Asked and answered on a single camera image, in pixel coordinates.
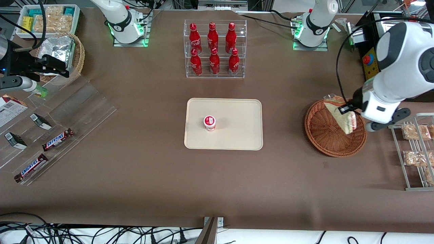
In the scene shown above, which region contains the black food warmer appliance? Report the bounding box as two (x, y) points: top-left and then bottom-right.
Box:
(353, 10), (434, 102)

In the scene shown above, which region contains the black floor cable tangle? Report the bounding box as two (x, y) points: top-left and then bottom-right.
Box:
(0, 212), (205, 244)

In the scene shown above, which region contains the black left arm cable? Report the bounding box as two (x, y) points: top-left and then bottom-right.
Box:
(336, 18), (412, 104)

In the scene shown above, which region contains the red white printed box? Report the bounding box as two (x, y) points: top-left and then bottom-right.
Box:
(0, 95), (28, 128)

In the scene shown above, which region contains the brown wicker basket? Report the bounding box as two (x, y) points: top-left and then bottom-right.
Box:
(304, 98), (368, 158)

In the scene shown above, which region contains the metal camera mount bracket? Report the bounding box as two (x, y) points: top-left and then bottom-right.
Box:
(195, 217), (224, 244)

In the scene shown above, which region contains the triangular sandwich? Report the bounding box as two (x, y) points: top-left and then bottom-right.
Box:
(324, 96), (357, 135)

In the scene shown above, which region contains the light wicker basket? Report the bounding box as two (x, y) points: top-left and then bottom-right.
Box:
(35, 32), (85, 86)

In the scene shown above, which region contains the black cable on table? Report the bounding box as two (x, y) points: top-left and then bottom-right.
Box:
(237, 9), (303, 30)

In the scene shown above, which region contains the small green bottle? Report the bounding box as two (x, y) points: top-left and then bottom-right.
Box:
(33, 85), (49, 99)

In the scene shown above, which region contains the yellow panel red stop button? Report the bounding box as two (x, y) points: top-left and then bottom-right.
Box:
(362, 47), (379, 80)

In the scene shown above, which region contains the crumpled clear plastic wrap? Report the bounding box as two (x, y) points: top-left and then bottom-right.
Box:
(332, 18), (350, 33)

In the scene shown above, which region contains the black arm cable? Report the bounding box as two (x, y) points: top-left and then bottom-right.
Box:
(336, 18), (412, 104)
(0, 0), (47, 52)

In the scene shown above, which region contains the clear cracker bag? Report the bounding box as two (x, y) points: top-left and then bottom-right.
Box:
(46, 6), (74, 33)
(33, 14), (55, 33)

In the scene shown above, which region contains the small black white box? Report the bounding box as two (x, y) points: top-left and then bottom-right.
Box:
(4, 132), (27, 150)
(30, 113), (52, 130)

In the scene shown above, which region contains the aluminium arm base plate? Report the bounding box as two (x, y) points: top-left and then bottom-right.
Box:
(113, 10), (150, 47)
(293, 15), (329, 52)

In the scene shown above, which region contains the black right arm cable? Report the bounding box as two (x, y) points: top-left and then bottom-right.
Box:
(0, 0), (47, 52)

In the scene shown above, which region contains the Snickers chocolate bar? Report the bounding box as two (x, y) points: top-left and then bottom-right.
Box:
(42, 128), (74, 151)
(14, 154), (48, 183)

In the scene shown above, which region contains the clear acrylic bottle rack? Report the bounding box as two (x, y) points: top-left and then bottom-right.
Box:
(184, 19), (247, 79)

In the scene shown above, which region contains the white plastic bin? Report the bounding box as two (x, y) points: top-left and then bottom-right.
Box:
(16, 4), (81, 41)

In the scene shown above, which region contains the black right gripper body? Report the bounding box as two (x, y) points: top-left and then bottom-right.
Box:
(6, 50), (45, 74)

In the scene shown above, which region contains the red cola bottle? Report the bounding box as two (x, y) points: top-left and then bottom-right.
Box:
(189, 23), (202, 55)
(209, 47), (220, 75)
(208, 22), (219, 53)
(190, 48), (203, 76)
(228, 48), (240, 76)
(225, 23), (237, 54)

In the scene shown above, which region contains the beige plastic tray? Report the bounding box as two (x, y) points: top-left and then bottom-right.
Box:
(184, 98), (263, 150)

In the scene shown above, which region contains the grey metal wire rack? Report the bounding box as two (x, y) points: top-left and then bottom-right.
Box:
(388, 113), (434, 191)

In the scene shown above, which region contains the red sausage on skewer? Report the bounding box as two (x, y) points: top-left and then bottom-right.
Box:
(393, 0), (417, 11)

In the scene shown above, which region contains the silver foil snack bag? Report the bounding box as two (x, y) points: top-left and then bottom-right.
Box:
(40, 35), (76, 76)

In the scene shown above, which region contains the yellow snack box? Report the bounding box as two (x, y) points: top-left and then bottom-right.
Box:
(22, 16), (34, 34)

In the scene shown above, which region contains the clear acrylic stepped display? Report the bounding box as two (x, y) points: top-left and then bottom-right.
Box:
(0, 75), (118, 186)

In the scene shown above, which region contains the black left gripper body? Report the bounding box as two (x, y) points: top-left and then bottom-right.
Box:
(351, 87), (366, 111)

